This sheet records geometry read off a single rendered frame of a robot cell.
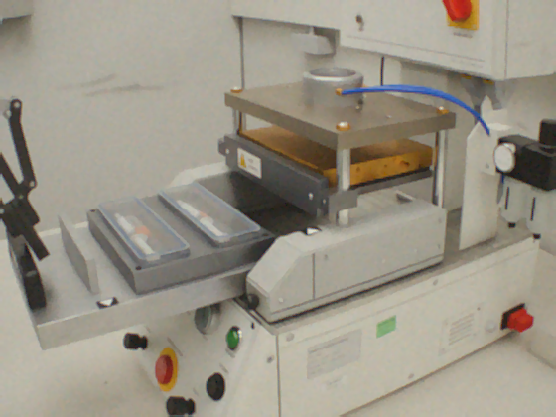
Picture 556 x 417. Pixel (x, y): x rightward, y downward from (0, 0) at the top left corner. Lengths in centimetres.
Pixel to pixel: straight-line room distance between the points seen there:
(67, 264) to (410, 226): 40
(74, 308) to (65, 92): 164
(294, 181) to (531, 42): 36
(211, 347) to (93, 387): 22
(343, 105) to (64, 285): 39
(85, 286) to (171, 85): 170
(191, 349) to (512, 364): 46
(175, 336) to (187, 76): 161
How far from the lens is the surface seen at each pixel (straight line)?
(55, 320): 63
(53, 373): 94
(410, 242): 74
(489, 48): 77
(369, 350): 76
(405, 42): 88
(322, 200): 68
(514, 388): 89
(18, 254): 69
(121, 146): 231
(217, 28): 236
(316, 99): 78
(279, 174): 75
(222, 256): 67
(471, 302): 86
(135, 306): 64
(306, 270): 65
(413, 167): 79
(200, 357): 77
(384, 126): 70
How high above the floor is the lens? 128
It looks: 22 degrees down
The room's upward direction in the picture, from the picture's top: 2 degrees counter-clockwise
